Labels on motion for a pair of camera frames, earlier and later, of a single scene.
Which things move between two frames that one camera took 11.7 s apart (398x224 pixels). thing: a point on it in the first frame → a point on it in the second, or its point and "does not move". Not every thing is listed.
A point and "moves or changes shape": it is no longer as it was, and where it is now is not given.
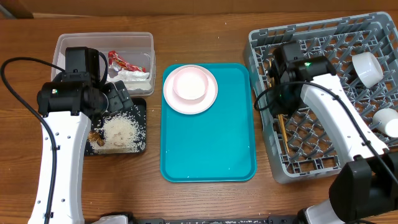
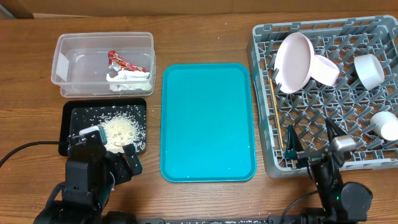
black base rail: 148,219 does not move
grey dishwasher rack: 364,48 does not move
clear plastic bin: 130,56 does not move
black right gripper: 278,107 → 293,146
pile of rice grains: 124,132 does not move
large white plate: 190,106 moves or changes shape
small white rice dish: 190,83 moves or changes shape
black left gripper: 119,100 → 124,171
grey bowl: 367,68 does not move
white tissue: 134,79 does not move
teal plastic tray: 218,145 does not move
